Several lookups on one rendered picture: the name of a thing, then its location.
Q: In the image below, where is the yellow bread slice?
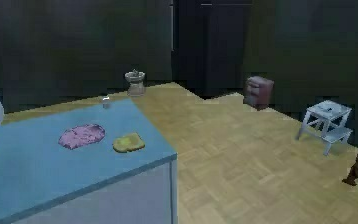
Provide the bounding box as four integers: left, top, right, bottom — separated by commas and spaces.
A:
112, 132, 146, 154

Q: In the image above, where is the small clear glass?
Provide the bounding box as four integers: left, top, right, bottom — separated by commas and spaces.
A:
101, 95, 112, 110

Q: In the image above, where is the white step stool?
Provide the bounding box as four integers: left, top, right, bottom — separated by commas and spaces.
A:
295, 99, 354, 157

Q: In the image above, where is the grey metal trash can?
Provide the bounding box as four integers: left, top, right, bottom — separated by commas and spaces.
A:
124, 68, 147, 98

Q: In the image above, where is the purple flat cloth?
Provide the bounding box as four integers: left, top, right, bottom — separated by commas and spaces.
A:
57, 123, 107, 151

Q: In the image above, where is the blue top white counter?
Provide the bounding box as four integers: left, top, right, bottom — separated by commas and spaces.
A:
0, 97, 179, 224

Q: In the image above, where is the dark room door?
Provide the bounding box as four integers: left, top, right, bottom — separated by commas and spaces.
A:
172, 0, 253, 98

